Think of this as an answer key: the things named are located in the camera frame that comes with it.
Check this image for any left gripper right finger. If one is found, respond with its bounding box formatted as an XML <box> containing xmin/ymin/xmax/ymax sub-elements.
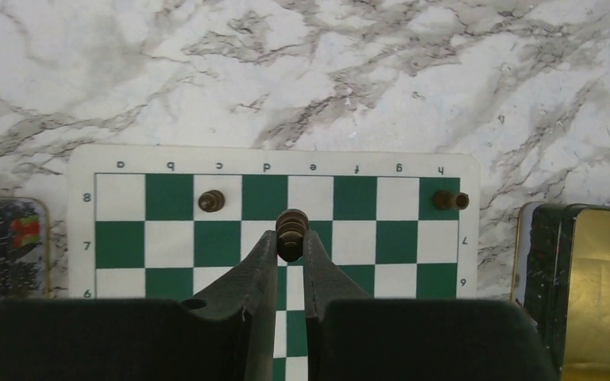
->
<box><xmin>303</xmin><ymin>231</ymin><xmax>558</xmax><ymax>380</ymax></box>

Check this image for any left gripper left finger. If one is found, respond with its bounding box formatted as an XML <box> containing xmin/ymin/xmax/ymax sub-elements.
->
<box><xmin>0</xmin><ymin>231</ymin><xmax>277</xmax><ymax>380</ymax></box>

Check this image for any dark brown chess piece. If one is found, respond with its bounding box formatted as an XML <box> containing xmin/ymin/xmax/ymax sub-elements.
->
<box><xmin>198</xmin><ymin>190</ymin><xmax>226</xmax><ymax>213</ymax></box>

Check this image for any dark brown rook piece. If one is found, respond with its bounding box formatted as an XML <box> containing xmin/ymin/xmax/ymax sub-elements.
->
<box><xmin>432</xmin><ymin>190</ymin><xmax>470</xmax><ymax>211</ymax></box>

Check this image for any gold tin with dark pieces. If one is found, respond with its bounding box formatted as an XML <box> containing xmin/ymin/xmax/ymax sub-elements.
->
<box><xmin>0</xmin><ymin>197</ymin><xmax>51</xmax><ymax>299</ymax></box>

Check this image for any green and white chessboard mat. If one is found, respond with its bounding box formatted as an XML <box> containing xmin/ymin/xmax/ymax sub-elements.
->
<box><xmin>67</xmin><ymin>144</ymin><xmax>482</xmax><ymax>381</ymax></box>

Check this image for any empty gold tin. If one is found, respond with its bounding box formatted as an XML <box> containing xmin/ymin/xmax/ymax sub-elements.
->
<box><xmin>511</xmin><ymin>202</ymin><xmax>610</xmax><ymax>380</ymax></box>

